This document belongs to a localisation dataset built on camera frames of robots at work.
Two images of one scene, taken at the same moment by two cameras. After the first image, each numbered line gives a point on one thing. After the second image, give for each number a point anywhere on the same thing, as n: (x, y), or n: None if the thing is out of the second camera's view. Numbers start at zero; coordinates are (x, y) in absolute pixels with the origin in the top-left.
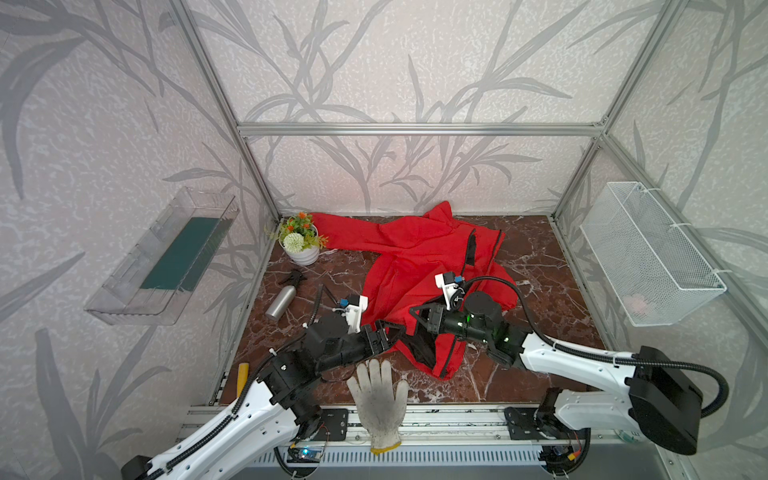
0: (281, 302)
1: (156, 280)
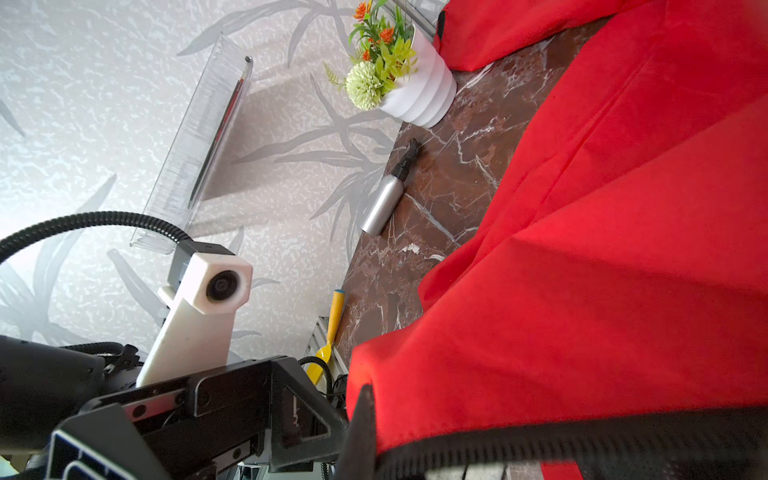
0: (389, 192)
1: (185, 176)
